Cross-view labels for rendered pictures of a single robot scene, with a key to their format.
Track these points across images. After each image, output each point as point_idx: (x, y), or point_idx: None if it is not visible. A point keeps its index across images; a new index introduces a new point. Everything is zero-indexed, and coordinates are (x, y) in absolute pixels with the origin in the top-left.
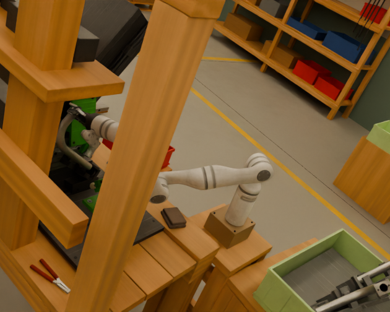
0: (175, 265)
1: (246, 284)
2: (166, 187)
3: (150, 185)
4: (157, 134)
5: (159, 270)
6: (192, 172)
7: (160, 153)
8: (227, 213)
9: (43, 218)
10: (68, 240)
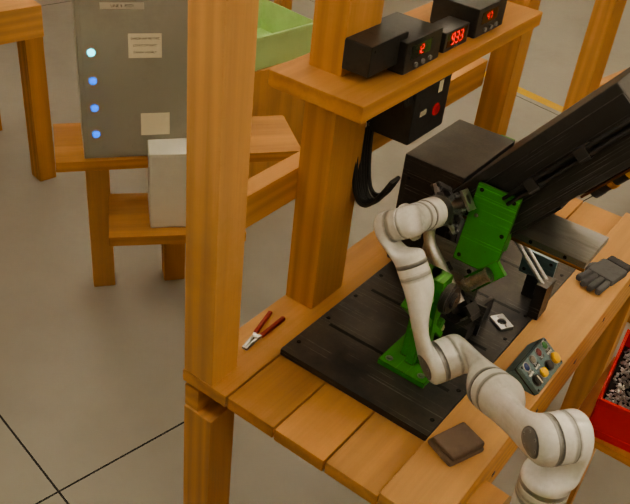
0: (351, 463)
1: None
2: (442, 358)
3: (211, 178)
4: (197, 98)
5: (330, 441)
6: (478, 361)
7: (210, 134)
8: None
9: None
10: None
